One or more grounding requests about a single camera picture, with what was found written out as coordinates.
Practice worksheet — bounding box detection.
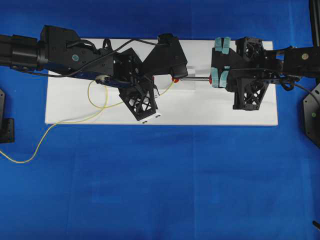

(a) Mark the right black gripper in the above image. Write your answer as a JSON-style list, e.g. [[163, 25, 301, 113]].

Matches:
[[209, 37, 288, 88]]

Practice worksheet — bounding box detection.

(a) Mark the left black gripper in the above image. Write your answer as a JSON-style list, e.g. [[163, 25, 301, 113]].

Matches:
[[97, 33, 188, 99]]

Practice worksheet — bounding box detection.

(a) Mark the red handled soldering iron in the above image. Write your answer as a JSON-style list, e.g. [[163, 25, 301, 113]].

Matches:
[[179, 76, 212, 84]]

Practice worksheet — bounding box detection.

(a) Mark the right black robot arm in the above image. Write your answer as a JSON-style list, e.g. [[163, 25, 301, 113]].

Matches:
[[209, 36, 320, 92]]

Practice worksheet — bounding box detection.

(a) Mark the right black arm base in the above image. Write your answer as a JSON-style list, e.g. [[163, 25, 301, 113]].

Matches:
[[303, 94, 320, 148]]

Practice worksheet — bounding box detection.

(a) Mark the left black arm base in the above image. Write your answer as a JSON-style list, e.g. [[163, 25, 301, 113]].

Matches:
[[0, 89, 15, 144]]

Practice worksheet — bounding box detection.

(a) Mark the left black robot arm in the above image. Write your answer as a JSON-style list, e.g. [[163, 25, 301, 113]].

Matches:
[[0, 25, 188, 92]]

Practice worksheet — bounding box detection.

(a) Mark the small white raised plate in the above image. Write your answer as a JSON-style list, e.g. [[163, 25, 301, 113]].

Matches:
[[153, 65, 210, 94]]

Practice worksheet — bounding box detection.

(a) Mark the large white base board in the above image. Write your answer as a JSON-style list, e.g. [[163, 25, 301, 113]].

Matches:
[[44, 37, 279, 127]]

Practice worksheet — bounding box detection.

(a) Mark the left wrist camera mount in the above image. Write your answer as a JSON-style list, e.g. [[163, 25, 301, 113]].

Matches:
[[118, 85, 162, 124]]

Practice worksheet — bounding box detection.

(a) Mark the black soldering iron cord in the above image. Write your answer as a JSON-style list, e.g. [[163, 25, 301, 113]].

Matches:
[[294, 83, 320, 101]]

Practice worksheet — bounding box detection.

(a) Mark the black frame post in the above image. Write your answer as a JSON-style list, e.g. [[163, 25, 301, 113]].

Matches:
[[308, 0, 320, 47]]

